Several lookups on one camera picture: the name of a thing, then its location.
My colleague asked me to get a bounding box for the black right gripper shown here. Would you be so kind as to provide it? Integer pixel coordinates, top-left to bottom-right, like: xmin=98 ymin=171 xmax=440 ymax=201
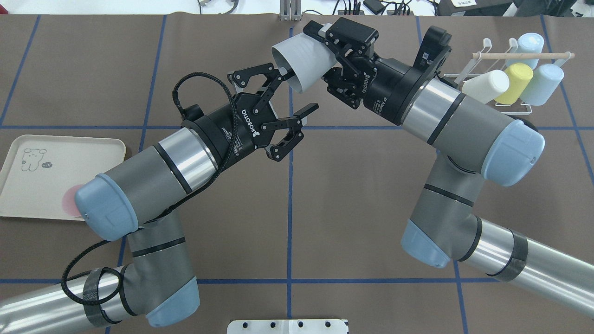
xmin=303 ymin=20 xmax=432 ymax=125

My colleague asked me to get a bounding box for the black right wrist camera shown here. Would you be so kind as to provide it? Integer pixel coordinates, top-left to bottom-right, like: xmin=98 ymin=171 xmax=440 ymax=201
xmin=325 ymin=17 xmax=379 ymax=52

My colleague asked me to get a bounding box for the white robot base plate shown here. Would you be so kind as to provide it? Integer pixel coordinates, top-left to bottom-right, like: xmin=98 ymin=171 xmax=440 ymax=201
xmin=226 ymin=319 xmax=349 ymax=334

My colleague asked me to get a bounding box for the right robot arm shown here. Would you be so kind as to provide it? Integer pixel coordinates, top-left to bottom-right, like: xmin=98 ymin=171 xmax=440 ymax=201
xmin=303 ymin=17 xmax=594 ymax=317

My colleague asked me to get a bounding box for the white wire cup rack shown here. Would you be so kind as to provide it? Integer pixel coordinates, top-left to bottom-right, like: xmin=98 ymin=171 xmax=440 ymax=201
xmin=445 ymin=38 xmax=575 ymax=116

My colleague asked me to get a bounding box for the grey plastic cup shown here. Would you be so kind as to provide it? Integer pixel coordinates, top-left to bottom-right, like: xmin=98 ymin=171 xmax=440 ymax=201
xmin=271 ymin=32 xmax=337 ymax=94

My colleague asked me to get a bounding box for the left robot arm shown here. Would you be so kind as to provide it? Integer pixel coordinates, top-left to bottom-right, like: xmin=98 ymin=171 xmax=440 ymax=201
xmin=1 ymin=63 xmax=319 ymax=334

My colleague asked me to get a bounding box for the pale green white cup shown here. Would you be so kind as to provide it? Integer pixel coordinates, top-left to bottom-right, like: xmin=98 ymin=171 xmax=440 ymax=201
xmin=462 ymin=70 xmax=510 ymax=104

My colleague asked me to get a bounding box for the yellow plastic cup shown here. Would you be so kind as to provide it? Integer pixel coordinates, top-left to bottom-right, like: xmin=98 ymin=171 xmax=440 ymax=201
xmin=494 ymin=63 xmax=533 ymax=104

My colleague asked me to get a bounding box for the light blue plastic cup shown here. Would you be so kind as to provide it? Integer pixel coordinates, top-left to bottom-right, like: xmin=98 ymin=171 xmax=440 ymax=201
xmin=520 ymin=64 xmax=565 ymax=106

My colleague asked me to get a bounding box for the pink plastic cup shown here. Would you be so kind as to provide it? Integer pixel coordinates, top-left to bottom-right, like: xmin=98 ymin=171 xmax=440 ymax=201
xmin=61 ymin=184 xmax=83 ymax=218

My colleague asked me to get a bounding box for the grey aluminium frame post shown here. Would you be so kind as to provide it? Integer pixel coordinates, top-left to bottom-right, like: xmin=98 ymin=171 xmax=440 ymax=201
xmin=279 ymin=0 xmax=303 ymax=21

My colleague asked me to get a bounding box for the cream rabbit tray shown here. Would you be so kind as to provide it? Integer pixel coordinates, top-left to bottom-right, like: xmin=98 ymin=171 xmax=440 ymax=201
xmin=0 ymin=135 xmax=127 ymax=221

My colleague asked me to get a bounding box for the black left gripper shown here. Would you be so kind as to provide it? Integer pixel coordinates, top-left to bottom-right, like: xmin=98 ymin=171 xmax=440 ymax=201
xmin=181 ymin=63 xmax=320 ymax=165

